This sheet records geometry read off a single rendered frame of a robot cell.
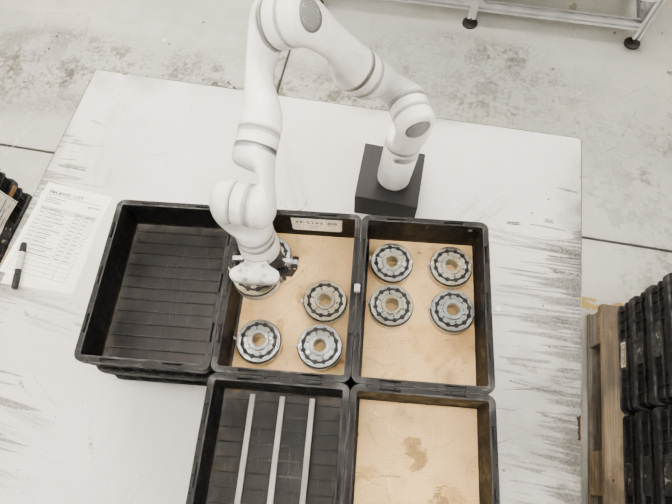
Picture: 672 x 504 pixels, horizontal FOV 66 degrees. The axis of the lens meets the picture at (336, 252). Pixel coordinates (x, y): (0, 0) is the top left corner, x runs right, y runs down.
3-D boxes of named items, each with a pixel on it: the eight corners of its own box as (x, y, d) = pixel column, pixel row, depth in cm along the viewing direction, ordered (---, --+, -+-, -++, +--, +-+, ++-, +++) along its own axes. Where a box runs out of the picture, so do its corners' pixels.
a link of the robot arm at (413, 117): (442, 113, 113) (426, 156, 129) (427, 79, 116) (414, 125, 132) (402, 122, 112) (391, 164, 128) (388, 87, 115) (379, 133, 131)
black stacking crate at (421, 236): (361, 236, 136) (362, 216, 125) (476, 244, 134) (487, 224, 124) (350, 391, 119) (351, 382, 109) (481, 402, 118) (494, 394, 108)
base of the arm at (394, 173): (383, 157, 147) (392, 121, 131) (414, 168, 146) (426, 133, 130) (372, 184, 144) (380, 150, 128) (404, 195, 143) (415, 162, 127)
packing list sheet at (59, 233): (42, 181, 157) (42, 180, 157) (114, 193, 155) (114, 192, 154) (-7, 281, 144) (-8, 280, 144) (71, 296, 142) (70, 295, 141)
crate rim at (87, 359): (122, 203, 130) (118, 198, 128) (240, 211, 128) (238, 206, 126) (76, 363, 114) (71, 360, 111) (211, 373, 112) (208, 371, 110)
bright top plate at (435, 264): (430, 246, 129) (430, 245, 128) (471, 248, 129) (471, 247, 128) (430, 284, 125) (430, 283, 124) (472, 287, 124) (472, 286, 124)
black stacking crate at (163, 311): (136, 221, 138) (119, 200, 128) (246, 229, 137) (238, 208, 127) (96, 371, 122) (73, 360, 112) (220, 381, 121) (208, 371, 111)
